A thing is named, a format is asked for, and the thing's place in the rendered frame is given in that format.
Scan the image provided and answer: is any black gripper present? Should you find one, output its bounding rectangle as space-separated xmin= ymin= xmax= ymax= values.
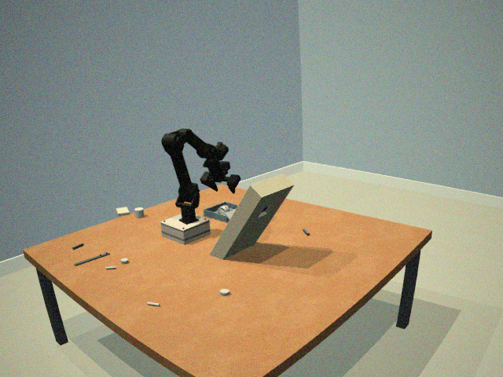
xmin=200 ymin=165 xmax=240 ymax=194

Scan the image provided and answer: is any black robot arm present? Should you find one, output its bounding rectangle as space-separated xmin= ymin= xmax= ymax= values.
xmin=161 ymin=129 xmax=230 ymax=224

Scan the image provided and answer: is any pale grey cylinder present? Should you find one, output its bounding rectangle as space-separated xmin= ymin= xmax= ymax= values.
xmin=134 ymin=207 xmax=144 ymax=218

